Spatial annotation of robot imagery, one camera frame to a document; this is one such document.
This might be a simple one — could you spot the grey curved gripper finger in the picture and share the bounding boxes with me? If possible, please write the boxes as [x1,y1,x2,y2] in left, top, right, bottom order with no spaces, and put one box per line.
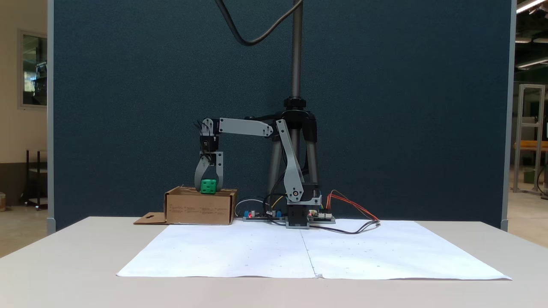
[194,153,211,192]

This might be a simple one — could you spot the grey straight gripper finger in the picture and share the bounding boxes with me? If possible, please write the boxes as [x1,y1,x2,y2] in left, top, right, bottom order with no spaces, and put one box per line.
[215,152,224,192]

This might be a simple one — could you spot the brown cardboard box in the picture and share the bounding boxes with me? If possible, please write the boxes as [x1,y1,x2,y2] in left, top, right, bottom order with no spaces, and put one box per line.
[133,185,238,226]

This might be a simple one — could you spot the blue power converter board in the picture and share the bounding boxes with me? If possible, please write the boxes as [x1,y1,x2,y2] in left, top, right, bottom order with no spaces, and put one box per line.
[243,209,286,222]

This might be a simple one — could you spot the white paper sheet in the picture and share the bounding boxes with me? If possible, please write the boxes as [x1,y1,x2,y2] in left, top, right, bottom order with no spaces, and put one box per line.
[116,222,318,278]
[300,219,513,281]

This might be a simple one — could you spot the dark blue partition panel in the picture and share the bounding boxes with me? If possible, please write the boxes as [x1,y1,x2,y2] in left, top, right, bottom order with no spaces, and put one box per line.
[47,0,517,234]

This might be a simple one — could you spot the grey motor controller board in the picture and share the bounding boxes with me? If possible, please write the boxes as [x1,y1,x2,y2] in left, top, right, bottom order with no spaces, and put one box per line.
[308,209,337,225]

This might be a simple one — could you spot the black metal rack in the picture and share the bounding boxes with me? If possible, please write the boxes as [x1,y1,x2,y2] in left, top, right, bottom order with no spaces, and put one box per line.
[24,148,48,211]

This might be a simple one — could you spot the orange workbench top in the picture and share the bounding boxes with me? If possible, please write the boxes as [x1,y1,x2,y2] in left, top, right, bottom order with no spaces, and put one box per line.
[514,141,548,151]

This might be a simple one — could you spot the thick black hanging cable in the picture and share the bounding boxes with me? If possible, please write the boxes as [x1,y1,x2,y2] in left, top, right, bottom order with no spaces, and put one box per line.
[214,0,304,47]

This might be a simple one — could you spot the black camera tripod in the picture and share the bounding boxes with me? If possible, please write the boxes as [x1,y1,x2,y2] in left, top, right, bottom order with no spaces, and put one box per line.
[244,0,320,201]

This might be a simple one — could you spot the orange and red wires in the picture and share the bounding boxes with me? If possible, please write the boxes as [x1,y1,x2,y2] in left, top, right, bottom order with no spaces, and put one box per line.
[326,190,381,223]

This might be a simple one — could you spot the black cable with white connector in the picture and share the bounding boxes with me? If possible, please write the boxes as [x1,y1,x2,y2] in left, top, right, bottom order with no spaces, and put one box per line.
[310,219,381,235]

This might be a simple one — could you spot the framed wall window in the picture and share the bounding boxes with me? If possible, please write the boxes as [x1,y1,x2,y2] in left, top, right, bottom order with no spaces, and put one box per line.
[18,29,48,110]

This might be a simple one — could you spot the aluminium frame stand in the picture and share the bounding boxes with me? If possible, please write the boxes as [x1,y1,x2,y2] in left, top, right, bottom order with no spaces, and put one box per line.
[512,83,547,195]

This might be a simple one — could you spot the black hose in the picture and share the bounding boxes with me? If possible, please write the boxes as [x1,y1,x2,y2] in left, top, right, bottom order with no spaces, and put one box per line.
[536,164,548,200]

